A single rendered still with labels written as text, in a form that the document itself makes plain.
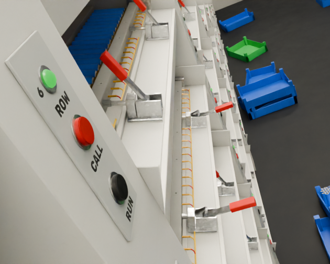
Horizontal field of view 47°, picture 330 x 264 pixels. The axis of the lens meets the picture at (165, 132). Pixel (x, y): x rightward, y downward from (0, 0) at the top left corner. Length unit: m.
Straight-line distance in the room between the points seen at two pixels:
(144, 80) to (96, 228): 0.35
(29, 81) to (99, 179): 0.07
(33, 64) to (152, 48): 0.45
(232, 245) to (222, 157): 0.28
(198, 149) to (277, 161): 1.35
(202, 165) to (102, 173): 0.44
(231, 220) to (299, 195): 1.03
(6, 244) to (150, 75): 0.37
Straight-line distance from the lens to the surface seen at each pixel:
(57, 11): 0.27
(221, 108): 0.74
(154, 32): 0.67
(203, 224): 0.54
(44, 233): 0.19
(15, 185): 0.18
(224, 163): 0.95
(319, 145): 2.05
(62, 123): 0.19
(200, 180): 0.62
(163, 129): 0.41
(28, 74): 0.18
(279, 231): 1.71
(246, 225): 1.06
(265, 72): 2.82
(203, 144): 0.70
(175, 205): 0.55
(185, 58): 0.89
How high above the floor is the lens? 1.30
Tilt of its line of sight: 30 degrees down
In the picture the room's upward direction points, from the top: 26 degrees counter-clockwise
